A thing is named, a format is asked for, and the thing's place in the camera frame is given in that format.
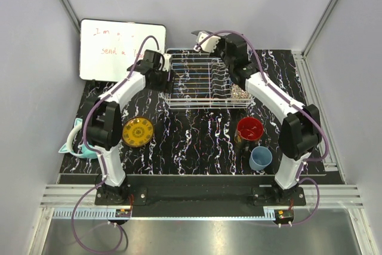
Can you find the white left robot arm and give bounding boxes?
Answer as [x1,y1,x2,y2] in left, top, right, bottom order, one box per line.
[82,50,175,205]

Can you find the black floral square plate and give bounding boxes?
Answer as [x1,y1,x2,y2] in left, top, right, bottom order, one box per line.
[191,30,212,44]

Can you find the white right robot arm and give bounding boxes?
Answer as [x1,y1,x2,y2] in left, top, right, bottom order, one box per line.
[198,31,323,205]

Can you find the red white patterned bowl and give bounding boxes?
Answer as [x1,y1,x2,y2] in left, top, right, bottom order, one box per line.
[230,84,250,100]

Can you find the white whiteboard with red writing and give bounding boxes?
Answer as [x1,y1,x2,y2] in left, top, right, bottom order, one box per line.
[79,19,167,82]

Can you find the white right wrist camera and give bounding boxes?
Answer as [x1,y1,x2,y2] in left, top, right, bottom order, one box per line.
[193,35,221,53]

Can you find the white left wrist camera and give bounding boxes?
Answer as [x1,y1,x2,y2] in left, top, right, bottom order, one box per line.
[161,53,172,72]

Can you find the white wire dish rack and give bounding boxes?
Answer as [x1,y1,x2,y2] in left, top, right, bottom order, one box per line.
[164,48,254,109]

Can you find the red black mug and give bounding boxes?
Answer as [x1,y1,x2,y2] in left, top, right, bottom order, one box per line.
[234,116,264,156]

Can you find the light blue plastic cup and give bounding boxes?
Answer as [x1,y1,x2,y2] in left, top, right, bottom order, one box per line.
[249,146,273,171]

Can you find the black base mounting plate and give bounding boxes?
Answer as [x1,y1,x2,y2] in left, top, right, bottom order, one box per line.
[95,183,307,207]

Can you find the teal cat ear headphones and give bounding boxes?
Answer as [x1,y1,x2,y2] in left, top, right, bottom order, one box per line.
[58,118,97,159]

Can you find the yellow patterned small plate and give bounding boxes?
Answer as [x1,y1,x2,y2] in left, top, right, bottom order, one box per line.
[122,117,155,148]

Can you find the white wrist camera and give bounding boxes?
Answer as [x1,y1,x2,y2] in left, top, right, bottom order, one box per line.
[161,53,172,72]
[193,35,221,53]

